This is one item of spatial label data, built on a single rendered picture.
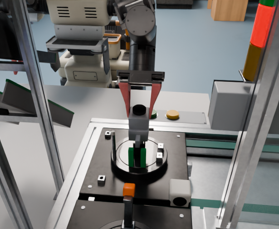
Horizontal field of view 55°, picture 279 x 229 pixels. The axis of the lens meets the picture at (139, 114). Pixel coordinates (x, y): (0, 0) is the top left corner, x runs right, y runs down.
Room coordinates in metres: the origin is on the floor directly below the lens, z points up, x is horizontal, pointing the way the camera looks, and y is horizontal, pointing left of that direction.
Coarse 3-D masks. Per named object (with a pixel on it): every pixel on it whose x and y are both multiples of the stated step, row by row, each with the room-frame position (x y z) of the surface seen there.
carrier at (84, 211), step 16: (80, 208) 0.35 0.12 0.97; (96, 208) 0.35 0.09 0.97; (112, 208) 0.35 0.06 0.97; (144, 208) 0.35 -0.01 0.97; (160, 208) 0.35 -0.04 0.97; (176, 208) 0.35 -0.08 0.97; (80, 224) 0.31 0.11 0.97; (96, 224) 0.31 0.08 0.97; (112, 224) 0.29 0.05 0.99; (144, 224) 0.29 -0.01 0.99; (160, 224) 0.31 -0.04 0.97; (176, 224) 0.31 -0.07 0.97
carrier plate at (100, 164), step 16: (96, 144) 0.55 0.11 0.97; (176, 144) 0.55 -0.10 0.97; (96, 160) 0.48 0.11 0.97; (176, 160) 0.48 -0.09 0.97; (96, 176) 0.43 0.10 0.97; (112, 176) 0.43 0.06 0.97; (160, 176) 0.43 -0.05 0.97; (176, 176) 0.43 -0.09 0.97; (80, 192) 0.39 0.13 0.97; (96, 192) 0.39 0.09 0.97; (112, 192) 0.39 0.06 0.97; (144, 192) 0.39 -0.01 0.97; (160, 192) 0.39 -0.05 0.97
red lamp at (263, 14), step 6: (258, 6) 0.36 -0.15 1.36; (264, 6) 0.35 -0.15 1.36; (258, 12) 0.36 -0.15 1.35; (264, 12) 0.34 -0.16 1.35; (270, 12) 0.34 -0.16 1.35; (258, 18) 0.35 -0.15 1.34; (264, 18) 0.34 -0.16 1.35; (258, 24) 0.35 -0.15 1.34; (264, 24) 0.34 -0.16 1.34; (252, 30) 0.36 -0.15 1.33; (258, 30) 0.35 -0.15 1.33; (264, 30) 0.34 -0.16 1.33; (252, 36) 0.36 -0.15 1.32; (258, 36) 0.34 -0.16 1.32; (264, 36) 0.34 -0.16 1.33; (252, 42) 0.35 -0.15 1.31; (258, 42) 0.34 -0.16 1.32
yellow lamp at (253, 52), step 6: (252, 48) 0.35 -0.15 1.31; (258, 48) 0.34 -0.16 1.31; (252, 54) 0.35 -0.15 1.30; (258, 54) 0.34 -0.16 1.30; (246, 60) 0.36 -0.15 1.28; (252, 60) 0.34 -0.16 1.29; (258, 60) 0.34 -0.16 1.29; (246, 66) 0.35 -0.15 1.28; (252, 66) 0.34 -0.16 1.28; (246, 72) 0.35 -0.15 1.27; (252, 72) 0.34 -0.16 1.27; (246, 78) 0.35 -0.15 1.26; (252, 78) 0.34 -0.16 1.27
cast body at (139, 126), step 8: (136, 112) 0.47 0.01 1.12; (144, 112) 0.48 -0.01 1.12; (128, 120) 0.47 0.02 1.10; (136, 120) 0.46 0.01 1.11; (144, 120) 0.46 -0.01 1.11; (136, 128) 0.46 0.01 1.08; (144, 128) 0.46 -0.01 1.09; (128, 136) 0.46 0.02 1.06; (136, 136) 0.45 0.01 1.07; (144, 136) 0.46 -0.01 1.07; (136, 144) 0.44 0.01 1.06
